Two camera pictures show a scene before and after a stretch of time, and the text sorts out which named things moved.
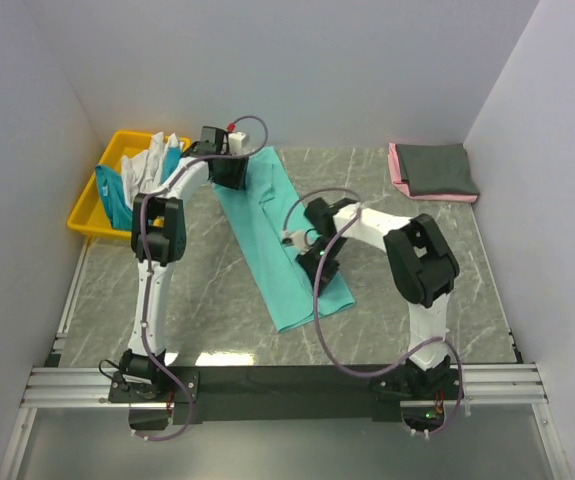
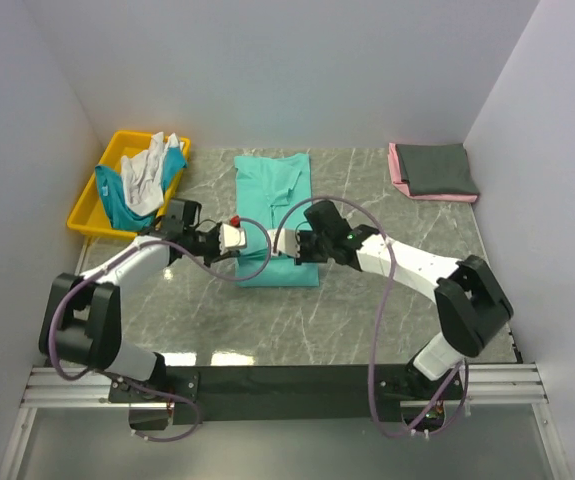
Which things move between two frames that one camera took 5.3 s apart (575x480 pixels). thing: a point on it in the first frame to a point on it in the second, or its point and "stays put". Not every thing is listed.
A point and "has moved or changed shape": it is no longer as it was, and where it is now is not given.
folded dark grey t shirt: x=436 y=169 stays put
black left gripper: x=229 y=171 to x=212 y=243
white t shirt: x=142 y=171 stays put
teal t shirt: x=113 y=191 stays put
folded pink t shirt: x=398 y=179 stays put
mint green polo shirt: x=258 y=213 has moved or changed shape
